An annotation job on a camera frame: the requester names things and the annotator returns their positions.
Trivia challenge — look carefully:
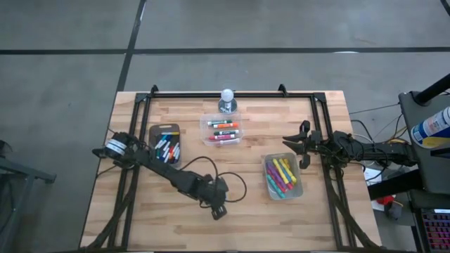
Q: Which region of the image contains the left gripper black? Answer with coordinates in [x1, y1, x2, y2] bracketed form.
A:
[196, 174, 229, 221]

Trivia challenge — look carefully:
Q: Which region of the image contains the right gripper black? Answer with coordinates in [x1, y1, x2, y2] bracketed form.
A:
[282, 120, 323, 170]

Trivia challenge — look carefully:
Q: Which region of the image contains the blue highlighter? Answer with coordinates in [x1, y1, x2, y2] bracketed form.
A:
[278, 165, 293, 186]

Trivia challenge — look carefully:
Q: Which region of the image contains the purple highlighter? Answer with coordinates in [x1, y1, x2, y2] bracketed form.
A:
[266, 161, 288, 190]

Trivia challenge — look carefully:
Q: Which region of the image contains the pink highlighter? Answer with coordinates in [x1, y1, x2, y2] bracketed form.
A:
[266, 167, 288, 194]

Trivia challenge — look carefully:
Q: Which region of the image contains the teal highlighter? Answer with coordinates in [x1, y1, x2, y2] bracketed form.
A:
[266, 174, 287, 200]

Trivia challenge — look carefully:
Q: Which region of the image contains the dark grey plastic bin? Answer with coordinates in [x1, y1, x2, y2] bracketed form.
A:
[148, 122, 182, 169]

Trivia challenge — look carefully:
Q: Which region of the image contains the clear plastic bin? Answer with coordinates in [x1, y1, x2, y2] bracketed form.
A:
[199, 112, 245, 147]

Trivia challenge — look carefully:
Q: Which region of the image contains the white light bulb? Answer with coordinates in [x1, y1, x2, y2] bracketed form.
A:
[220, 88, 236, 103]

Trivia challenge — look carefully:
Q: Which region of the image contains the white paper sheet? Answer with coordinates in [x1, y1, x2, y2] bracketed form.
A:
[364, 167, 383, 187]

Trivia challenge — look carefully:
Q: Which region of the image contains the red tool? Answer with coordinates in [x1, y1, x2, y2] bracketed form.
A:
[376, 195, 397, 208]

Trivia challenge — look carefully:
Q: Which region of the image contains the blue white wipes canister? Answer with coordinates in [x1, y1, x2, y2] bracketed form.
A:
[410, 106, 450, 148]

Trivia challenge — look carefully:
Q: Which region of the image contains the black side cart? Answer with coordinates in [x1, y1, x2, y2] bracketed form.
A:
[399, 90, 450, 196]

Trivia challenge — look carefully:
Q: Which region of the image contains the black cart pole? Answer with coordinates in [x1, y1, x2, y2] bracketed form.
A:
[413, 73, 450, 106]

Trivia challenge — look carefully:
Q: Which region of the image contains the backlit keyboard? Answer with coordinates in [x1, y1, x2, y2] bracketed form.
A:
[420, 207, 450, 252]

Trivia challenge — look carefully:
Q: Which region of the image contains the grey metal stand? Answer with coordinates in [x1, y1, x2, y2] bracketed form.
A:
[0, 139, 57, 253]

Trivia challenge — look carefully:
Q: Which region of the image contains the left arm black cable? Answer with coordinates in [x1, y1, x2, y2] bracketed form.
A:
[179, 155, 248, 209]

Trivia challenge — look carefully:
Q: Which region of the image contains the black floor cable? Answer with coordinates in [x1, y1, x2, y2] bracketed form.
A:
[349, 102, 401, 115]

